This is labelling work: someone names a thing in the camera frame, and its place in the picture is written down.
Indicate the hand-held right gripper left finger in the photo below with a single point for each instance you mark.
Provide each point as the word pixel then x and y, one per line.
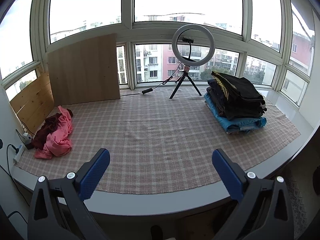
pixel 96 172

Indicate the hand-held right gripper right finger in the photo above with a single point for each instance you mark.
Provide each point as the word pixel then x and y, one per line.
pixel 228 175

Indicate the pink t-shirt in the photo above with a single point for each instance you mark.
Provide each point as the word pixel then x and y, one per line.
pixel 58 140

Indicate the pile of dark folded clothes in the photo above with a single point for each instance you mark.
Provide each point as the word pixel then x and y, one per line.
pixel 240 107

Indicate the blue folded garment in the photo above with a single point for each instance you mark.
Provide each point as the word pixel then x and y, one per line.
pixel 232 125

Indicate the pink plaid mat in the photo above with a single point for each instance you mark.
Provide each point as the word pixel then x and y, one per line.
pixel 150 135

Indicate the dark red garment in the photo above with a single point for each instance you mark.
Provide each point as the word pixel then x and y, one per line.
pixel 43 132

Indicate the patterned floor rug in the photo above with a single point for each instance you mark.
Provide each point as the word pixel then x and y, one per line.
pixel 300 200

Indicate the white power strip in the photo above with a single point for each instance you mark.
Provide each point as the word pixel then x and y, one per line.
pixel 20 151

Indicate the black folded garment yellow print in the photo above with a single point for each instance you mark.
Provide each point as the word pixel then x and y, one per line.
pixel 240 85

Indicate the light wooden board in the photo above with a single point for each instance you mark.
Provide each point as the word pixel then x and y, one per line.
pixel 82 70

